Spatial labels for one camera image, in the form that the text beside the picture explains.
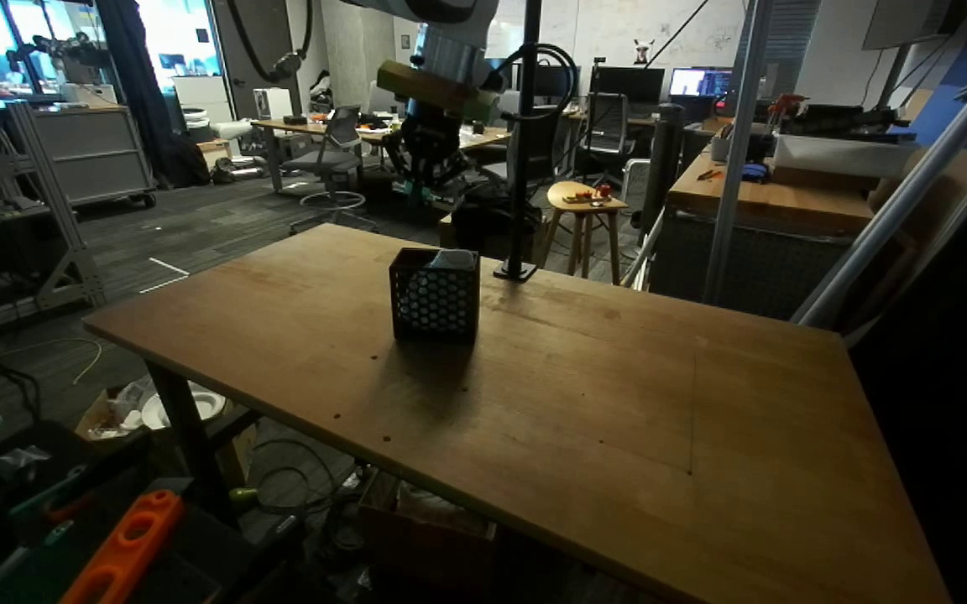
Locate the silver diagonal metal pole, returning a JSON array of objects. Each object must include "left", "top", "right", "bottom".
[{"left": 793, "top": 102, "right": 967, "bottom": 327}]

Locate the orange plastic case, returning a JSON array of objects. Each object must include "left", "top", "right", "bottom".
[{"left": 61, "top": 491, "right": 186, "bottom": 604}]

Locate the white towel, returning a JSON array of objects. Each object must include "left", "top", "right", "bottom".
[{"left": 430, "top": 250, "right": 480, "bottom": 272}]

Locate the black vertical pole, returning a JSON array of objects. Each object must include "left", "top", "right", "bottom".
[{"left": 495, "top": 0, "right": 542, "bottom": 281}]

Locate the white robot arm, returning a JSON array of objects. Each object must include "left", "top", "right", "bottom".
[{"left": 348, "top": 0, "right": 497, "bottom": 184}]

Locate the black mesh box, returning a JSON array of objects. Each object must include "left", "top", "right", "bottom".
[{"left": 388, "top": 250, "right": 480, "bottom": 344}]

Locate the computer monitor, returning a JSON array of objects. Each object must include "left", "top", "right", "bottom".
[{"left": 667, "top": 66, "right": 733, "bottom": 102}]

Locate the grey shelving cart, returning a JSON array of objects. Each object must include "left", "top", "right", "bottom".
[{"left": 35, "top": 109, "right": 155, "bottom": 207}]

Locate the round wooden stool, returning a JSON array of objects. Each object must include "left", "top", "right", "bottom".
[{"left": 537, "top": 183, "right": 623, "bottom": 278}]

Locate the black office chair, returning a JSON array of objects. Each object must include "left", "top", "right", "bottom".
[{"left": 576, "top": 91, "right": 631, "bottom": 170}]

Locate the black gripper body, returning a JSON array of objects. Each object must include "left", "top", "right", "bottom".
[{"left": 399, "top": 102, "right": 468, "bottom": 184}]

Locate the yellow-green wrist camera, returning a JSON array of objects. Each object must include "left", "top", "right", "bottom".
[{"left": 377, "top": 60, "right": 497, "bottom": 121}]

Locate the wooden top workbench cabinet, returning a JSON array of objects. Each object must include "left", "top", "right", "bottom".
[{"left": 649, "top": 150, "right": 873, "bottom": 319}]

